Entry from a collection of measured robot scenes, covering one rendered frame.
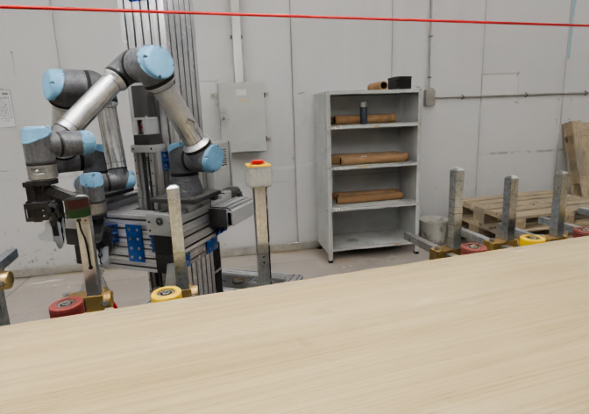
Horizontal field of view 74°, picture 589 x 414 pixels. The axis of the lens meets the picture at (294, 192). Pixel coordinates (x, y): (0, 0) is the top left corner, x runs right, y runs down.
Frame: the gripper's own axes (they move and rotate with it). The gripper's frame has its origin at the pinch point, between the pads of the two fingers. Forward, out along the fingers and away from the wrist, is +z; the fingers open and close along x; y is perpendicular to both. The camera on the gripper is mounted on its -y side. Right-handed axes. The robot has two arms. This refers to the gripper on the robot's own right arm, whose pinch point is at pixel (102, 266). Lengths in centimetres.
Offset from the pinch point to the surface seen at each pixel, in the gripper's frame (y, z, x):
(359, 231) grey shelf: 207, 69, -204
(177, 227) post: -37, -22, -30
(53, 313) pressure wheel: -52, -7, 1
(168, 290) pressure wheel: -51, -8, -26
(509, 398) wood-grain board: -112, -8, -81
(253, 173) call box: -39, -37, -54
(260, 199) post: -37, -28, -56
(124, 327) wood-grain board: -66, -7, -17
